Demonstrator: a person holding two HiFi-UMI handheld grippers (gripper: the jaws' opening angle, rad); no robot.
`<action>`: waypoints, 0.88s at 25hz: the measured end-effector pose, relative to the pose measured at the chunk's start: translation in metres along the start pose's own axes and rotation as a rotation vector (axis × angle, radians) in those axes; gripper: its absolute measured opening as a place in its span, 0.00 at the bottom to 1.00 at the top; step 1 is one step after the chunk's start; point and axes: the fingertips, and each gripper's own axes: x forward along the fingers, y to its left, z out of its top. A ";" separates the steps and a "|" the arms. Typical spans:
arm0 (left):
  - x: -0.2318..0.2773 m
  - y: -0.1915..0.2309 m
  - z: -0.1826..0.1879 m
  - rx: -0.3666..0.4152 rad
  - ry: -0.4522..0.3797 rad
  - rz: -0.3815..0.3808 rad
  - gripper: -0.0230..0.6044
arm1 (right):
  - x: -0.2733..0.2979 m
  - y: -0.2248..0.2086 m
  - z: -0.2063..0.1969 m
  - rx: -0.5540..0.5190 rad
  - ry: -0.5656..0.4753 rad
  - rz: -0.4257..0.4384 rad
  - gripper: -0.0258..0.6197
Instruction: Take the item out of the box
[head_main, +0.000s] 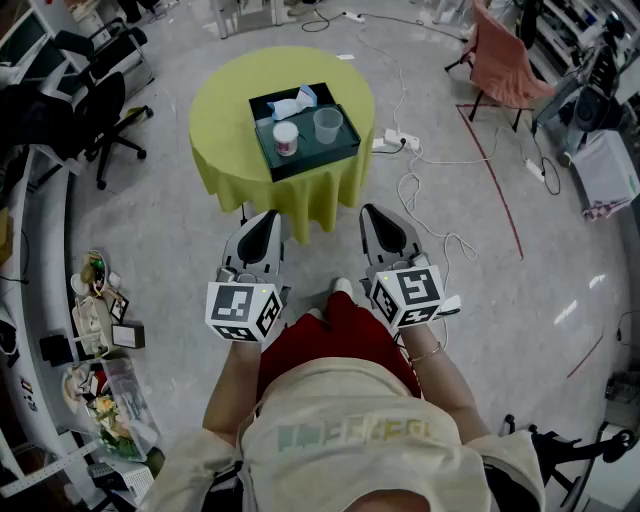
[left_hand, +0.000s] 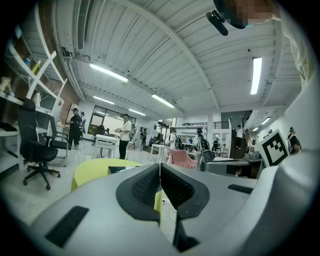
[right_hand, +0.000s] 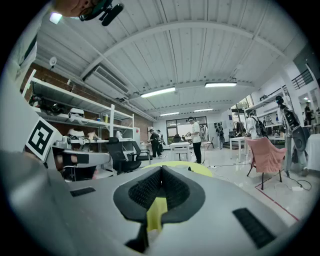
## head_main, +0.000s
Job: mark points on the green snack bag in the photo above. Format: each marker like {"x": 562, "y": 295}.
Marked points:
{"x": 95, "y": 270}

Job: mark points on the white electronic device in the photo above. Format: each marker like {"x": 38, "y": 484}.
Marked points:
{"x": 125, "y": 482}

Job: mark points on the white plastic basket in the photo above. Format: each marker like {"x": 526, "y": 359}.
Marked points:
{"x": 92, "y": 325}

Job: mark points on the grey round machine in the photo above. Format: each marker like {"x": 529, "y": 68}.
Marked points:
{"x": 595, "y": 107}

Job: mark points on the white framed monitor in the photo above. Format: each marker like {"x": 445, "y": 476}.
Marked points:
{"x": 22, "y": 35}

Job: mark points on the white power strip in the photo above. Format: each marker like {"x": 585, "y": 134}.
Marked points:
{"x": 535, "y": 170}
{"x": 353, "y": 16}
{"x": 400, "y": 137}

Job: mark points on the chair draped in pink cloth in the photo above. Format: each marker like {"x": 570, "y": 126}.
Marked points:
{"x": 500, "y": 65}

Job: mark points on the person's red skirt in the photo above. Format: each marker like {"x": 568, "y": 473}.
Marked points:
{"x": 340, "y": 335}

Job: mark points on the person's right forearm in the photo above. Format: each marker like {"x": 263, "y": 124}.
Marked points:
{"x": 445, "y": 385}

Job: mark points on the large white box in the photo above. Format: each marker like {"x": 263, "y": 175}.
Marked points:
{"x": 607, "y": 165}

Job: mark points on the white lidded jar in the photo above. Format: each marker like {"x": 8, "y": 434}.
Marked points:
{"x": 285, "y": 137}

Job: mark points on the black square part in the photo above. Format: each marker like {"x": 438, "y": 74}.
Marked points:
{"x": 57, "y": 349}

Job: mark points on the white curved desk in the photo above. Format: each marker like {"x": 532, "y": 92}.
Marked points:
{"x": 35, "y": 300}

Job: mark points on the clear plastic bin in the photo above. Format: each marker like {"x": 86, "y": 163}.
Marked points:
{"x": 125, "y": 395}

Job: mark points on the dark box with white label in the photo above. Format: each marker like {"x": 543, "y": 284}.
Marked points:
{"x": 127, "y": 336}

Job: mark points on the red and white box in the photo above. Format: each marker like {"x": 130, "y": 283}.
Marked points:
{"x": 350, "y": 450}

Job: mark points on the clear plastic cup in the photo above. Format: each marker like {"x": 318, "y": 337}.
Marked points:
{"x": 327, "y": 125}

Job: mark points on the black wheeled stand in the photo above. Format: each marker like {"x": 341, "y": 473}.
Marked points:
{"x": 565, "y": 445}

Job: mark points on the black office chair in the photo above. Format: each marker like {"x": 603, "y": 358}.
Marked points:
{"x": 100, "y": 110}
{"x": 107, "y": 45}

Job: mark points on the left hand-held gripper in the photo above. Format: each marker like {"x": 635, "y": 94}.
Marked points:
{"x": 235, "y": 305}

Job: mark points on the round table yellow-green cloth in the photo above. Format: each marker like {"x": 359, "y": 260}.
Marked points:
{"x": 225, "y": 115}

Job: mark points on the dark green tray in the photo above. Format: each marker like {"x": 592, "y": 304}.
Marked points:
{"x": 320, "y": 155}

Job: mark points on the blue white snack packet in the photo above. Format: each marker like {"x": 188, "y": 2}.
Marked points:
{"x": 292, "y": 105}

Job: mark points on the checked cloth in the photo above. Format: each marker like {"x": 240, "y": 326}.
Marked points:
{"x": 607, "y": 209}

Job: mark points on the person's white shoe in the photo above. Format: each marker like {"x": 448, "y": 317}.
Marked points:
{"x": 342, "y": 287}
{"x": 315, "y": 313}

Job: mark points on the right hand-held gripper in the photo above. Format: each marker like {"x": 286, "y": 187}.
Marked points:
{"x": 415, "y": 290}

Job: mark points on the person's left forearm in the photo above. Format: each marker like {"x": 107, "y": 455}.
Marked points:
{"x": 232, "y": 390}

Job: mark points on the bunch of artificial flowers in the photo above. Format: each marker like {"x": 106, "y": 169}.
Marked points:
{"x": 112, "y": 420}

